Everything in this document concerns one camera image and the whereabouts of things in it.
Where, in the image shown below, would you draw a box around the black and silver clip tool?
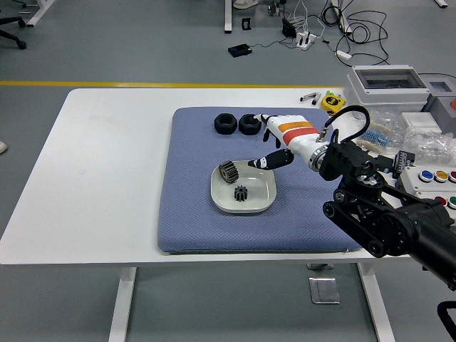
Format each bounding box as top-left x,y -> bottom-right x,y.
299,92 -> 322,106

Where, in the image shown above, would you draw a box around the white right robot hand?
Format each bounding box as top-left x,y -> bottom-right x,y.
248,113 -> 327,171

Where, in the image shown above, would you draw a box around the grey metal bracket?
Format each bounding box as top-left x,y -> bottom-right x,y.
266,0 -> 286,17

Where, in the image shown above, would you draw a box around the black circuit module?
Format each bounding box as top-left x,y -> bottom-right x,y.
390,149 -> 417,179

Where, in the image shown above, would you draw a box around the white power strip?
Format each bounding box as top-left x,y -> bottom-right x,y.
295,31 -> 317,51

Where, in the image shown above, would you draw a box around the grey box red green buttons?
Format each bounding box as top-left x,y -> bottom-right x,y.
415,190 -> 456,212

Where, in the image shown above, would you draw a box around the grey box with orange button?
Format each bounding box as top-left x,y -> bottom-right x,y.
425,80 -> 456,135

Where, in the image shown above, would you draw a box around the black servo motor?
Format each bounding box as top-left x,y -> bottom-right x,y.
373,151 -> 396,172

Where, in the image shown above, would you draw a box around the blue-grey padded mat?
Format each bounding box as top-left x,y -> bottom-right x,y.
157,106 -> 368,254

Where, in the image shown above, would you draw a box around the grey box blue yellow buttons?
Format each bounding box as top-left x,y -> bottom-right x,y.
395,165 -> 456,196

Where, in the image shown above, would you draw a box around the black power adapter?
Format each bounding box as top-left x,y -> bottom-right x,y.
281,17 -> 297,38

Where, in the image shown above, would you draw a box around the grey enclosure with clear lid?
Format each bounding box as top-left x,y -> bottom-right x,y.
343,64 -> 431,120

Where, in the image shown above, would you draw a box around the yellow tape measure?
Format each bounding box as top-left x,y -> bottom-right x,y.
319,90 -> 347,117

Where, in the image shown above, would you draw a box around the black office chair base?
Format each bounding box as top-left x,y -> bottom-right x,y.
0,6 -> 28,50

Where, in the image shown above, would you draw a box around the large black gear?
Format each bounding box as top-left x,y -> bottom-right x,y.
217,160 -> 240,185

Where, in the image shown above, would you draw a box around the white desk leg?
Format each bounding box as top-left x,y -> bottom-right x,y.
223,0 -> 234,35

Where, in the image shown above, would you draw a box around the clear plastic bag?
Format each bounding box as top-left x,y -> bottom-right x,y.
402,126 -> 456,167

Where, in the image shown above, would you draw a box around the large metal floor plate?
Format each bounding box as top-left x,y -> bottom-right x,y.
308,276 -> 341,305

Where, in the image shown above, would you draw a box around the black flat device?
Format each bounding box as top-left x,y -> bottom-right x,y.
227,43 -> 253,58

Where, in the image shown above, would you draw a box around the small white box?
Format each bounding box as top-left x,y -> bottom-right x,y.
400,112 -> 438,130

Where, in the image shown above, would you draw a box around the large black hex nut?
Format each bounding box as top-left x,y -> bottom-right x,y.
213,113 -> 237,136
237,113 -> 263,135

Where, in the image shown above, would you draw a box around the bag of blue resistors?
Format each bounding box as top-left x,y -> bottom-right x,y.
356,110 -> 405,150

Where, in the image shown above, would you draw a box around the black floor cable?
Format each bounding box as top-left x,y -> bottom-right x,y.
320,0 -> 391,67

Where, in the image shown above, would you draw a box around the white desk foot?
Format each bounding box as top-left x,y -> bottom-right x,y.
26,0 -> 57,28

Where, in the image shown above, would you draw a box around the white square dish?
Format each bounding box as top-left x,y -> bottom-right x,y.
209,160 -> 278,214

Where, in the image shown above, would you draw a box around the white table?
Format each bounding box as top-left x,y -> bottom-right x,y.
0,87 -> 434,342

